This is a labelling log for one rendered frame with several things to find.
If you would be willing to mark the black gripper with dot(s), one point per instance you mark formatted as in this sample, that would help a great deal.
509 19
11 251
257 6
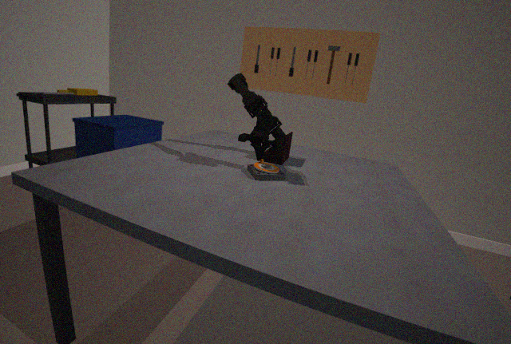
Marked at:
260 149

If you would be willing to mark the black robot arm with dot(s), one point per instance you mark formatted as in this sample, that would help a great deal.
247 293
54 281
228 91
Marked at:
257 106

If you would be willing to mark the orange round plate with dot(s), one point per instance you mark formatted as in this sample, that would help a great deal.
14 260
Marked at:
259 167

